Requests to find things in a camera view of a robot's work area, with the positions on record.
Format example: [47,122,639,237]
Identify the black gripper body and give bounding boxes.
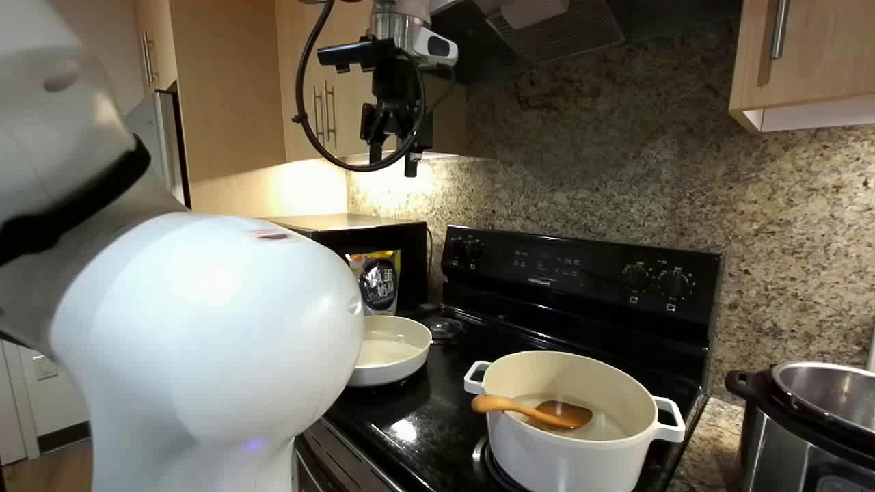
[368,57,427,132]

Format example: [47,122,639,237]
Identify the wooden spatula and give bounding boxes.
[469,390,597,434]

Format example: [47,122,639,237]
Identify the black microwave oven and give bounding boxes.
[267,214,431,321]

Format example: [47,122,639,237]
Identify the yellow black chip bag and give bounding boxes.
[350,250,404,317]

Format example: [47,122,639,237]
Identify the light wood upper cabinet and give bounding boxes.
[167,0,472,187]

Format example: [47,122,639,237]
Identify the dark range hood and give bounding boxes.
[427,0,632,88]

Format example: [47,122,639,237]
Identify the white frying pan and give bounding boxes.
[348,312,435,390]

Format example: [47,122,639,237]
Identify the black electric stove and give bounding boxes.
[296,225,725,492]

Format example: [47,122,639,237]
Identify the white panelled door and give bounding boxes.
[0,336,92,468]

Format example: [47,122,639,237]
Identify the steel black pressure cooker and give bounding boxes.
[725,359,875,492]

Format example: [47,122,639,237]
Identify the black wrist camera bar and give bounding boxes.
[318,38,404,76]

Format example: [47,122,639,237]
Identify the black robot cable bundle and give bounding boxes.
[293,0,431,176]

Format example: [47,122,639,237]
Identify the black cable band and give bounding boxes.
[0,133,152,269]

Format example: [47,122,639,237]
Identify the white two-handled pot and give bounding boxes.
[461,351,688,492]

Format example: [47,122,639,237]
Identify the steel cabinet bar handle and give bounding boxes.
[766,0,793,64]

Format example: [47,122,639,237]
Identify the wood upper cabinet steel handles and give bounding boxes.
[725,0,875,136]

